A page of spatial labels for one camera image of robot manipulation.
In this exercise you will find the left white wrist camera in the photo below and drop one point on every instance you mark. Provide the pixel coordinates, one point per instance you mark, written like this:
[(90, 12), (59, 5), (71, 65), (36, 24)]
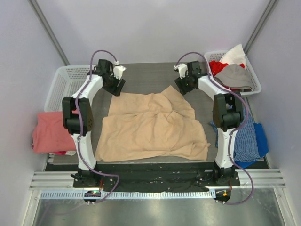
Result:
[(118, 70)]

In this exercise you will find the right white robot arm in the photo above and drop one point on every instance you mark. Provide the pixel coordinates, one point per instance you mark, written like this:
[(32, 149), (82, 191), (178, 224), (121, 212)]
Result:
[(227, 117)]

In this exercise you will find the beige t-shirt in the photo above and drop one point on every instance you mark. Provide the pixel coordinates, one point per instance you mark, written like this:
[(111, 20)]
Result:
[(142, 126)]

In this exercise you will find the magenta and white garment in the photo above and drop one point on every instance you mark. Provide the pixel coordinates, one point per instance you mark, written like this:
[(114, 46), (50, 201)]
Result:
[(63, 153)]

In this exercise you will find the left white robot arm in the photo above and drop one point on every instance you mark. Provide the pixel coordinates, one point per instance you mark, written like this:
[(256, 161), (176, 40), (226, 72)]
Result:
[(78, 117)]

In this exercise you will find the solid blue garment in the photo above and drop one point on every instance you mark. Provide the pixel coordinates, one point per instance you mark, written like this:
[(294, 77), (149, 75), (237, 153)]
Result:
[(262, 144)]

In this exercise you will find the white slotted cable duct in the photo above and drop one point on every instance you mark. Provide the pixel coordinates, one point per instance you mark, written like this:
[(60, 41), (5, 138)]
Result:
[(91, 195)]

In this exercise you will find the red garment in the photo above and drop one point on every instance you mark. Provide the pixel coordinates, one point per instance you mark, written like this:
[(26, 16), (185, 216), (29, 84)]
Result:
[(217, 67)]

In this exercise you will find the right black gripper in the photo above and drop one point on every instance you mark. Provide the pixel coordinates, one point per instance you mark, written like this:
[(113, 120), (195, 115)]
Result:
[(185, 84)]

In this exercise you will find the grey bucket hat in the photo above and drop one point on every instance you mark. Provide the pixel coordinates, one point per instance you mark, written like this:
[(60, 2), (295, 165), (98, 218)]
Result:
[(235, 77)]

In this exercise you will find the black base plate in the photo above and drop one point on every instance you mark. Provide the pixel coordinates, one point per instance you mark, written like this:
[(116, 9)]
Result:
[(149, 177)]

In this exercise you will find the pink folded t-shirt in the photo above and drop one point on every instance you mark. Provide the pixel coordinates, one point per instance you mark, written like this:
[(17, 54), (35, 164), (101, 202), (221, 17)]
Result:
[(50, 135)]

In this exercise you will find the right white plastic basket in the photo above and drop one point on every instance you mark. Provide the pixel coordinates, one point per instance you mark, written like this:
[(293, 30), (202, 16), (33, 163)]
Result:
[(218, 54)]

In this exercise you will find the white plastic basket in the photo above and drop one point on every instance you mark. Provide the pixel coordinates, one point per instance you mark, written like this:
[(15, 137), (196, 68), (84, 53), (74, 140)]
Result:
[(218, 54), (66, 82)]

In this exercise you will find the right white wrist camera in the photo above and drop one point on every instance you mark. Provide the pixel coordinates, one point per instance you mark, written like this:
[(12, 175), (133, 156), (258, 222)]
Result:
[(181, 69)]

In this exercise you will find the blue checkered shirt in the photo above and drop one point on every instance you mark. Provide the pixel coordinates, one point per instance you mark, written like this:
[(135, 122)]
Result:
[(245, 146)]

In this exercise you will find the left white plastic basket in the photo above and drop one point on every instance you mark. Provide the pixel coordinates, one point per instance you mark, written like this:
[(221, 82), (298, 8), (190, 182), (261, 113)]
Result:
[(66, 82)]

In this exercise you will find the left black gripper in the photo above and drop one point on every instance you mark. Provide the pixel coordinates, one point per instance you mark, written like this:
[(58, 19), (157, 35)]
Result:
[(116, 85)]

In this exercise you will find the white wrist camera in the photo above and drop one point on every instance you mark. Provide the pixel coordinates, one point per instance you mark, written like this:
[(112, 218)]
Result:
[(181, 69), (118, 70)]

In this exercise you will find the white cloth in basket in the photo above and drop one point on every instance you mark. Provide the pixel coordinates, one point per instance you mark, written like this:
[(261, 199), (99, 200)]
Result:
[(235, 55)]

